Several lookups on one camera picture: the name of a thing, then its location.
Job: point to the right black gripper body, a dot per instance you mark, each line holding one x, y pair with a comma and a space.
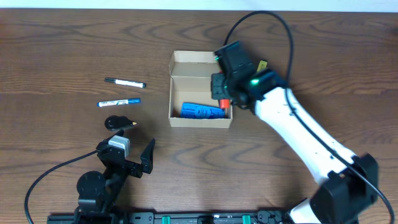
217, 86

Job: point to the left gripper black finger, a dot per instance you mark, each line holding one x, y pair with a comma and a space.
147, 157
119, 133

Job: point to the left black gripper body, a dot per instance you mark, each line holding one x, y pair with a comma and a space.
125, 165

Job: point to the yellow highlighter pen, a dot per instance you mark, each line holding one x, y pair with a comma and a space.
262, 65

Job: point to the blue white marker pen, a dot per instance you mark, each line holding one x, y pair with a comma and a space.
129, 101

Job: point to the red black stapler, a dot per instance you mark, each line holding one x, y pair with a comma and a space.
224, 104

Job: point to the cardboard box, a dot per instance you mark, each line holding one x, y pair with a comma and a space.
190, 82

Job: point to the blue plastic tool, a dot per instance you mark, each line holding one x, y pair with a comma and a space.
196, 111

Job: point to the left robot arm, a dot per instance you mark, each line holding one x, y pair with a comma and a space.
98, 192

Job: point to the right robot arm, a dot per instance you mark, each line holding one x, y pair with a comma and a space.
346, 181

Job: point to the black white marker pen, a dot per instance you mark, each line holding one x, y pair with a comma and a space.
125, 82

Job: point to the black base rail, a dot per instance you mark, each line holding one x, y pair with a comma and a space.
260, 217

